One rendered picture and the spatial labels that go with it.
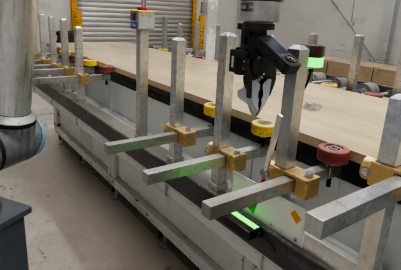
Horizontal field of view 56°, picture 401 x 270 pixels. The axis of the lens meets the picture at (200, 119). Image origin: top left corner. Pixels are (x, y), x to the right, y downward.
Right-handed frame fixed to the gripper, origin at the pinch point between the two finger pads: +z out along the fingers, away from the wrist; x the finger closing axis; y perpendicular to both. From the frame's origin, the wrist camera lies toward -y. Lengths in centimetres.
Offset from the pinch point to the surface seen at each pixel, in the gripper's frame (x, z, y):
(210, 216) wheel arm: 19.5, 16.9, -8.8
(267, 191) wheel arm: 3.6, 15.6, -8.9
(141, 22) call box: -6, -17, 69
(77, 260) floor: 12, 101, 103
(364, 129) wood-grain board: -47.0, 11.0, -0.6
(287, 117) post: -6.1, 1.1, -3.9
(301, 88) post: -8.2, -5.9, -5.1
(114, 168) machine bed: -29, 77, 149
